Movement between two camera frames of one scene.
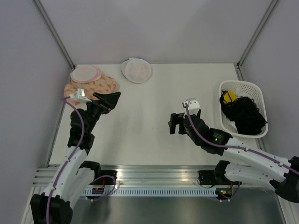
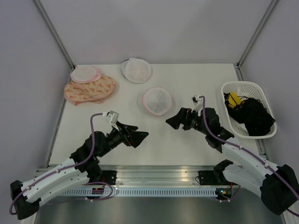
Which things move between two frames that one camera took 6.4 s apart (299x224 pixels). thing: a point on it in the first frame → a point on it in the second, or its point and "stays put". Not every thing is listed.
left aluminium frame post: (53, 32) stays put
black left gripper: (109, 100) → (135, 138)
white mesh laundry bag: (136, 70) stays put
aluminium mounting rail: (139, 175) stays put
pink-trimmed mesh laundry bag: (86, 73) stays put
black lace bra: (229, 96) → (252, 112)
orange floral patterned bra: (103, 84) stays put
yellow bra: (229, 96) → (237, 100)
